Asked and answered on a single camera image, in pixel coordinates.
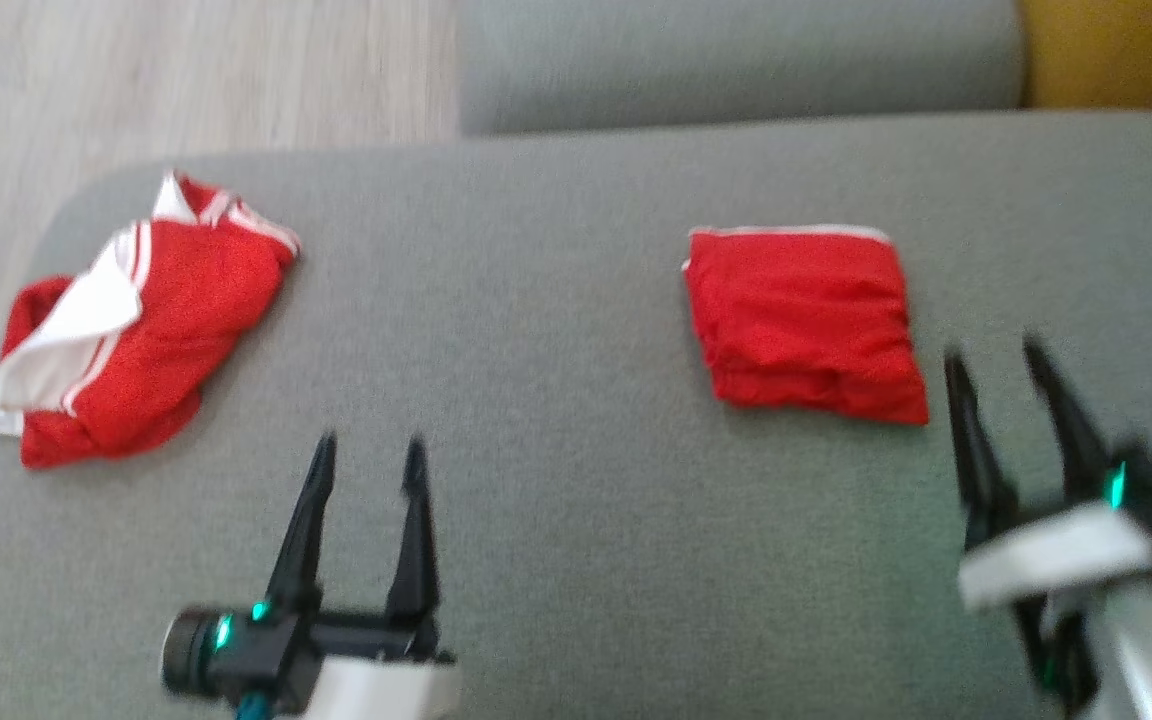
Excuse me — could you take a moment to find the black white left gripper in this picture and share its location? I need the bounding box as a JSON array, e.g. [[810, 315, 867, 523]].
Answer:
[[236, 432, 462, 720]]

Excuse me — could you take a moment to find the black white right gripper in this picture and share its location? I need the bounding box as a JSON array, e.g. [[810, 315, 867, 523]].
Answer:
[[944, 339, 1152, 717]]

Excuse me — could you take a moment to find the red white basketball jersey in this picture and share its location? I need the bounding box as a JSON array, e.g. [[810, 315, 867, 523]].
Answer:
[[0, 169, 303, 471]]

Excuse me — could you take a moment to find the red garment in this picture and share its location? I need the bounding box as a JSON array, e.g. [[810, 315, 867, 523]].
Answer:
[[680, 224, 931, 428]]

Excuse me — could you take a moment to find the yellow sofa cushion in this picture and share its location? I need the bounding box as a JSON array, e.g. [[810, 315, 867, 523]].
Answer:
[[1020, 0, 1152, 112]]

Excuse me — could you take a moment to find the light grey sofa back cushion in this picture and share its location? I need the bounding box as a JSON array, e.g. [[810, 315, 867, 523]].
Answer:
[[458, 0, 1027, 137]]

